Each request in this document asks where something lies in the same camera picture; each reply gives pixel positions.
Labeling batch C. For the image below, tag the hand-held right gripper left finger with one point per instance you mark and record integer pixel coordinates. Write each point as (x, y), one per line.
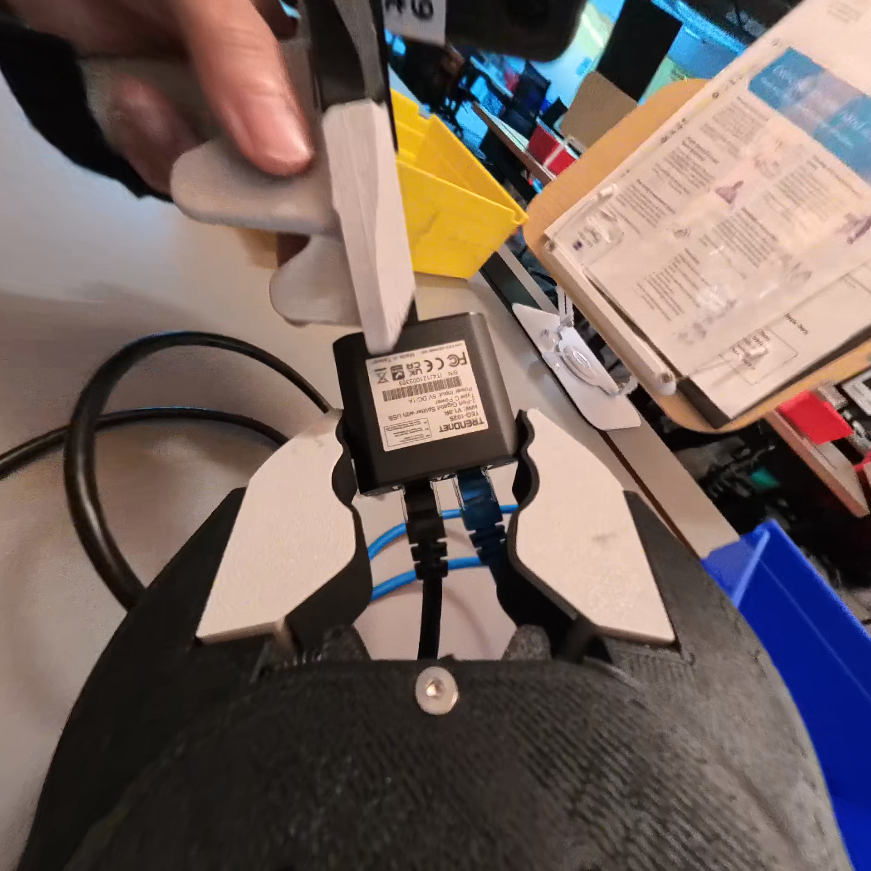
(286, 537)

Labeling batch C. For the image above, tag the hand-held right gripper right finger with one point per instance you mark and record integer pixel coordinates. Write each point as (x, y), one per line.
(592, 551)

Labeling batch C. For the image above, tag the black network splitter box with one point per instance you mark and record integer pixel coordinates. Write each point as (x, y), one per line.
(435, 401)

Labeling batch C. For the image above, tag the white desk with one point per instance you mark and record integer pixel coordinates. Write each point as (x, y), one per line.
(170, 476)

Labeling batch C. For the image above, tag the person's left hand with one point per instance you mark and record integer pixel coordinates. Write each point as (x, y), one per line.
(224, 61)

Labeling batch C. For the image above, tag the yellow plastic bin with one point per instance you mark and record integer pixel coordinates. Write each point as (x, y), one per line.
(449, 204)

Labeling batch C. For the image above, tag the red box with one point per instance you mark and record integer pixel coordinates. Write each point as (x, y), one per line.
(551, 146)
(813, 415)

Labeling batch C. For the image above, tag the blue plastic bin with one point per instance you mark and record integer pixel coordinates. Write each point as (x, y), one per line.
(803, 646)

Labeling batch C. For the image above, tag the wooden board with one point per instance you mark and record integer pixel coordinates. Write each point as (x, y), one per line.
(544, 218)

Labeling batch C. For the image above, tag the brown cardboard piece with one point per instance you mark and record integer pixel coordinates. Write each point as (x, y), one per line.
(599, 109)

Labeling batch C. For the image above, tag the printed instruction sheet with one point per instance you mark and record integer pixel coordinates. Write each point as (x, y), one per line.
(748, 204)

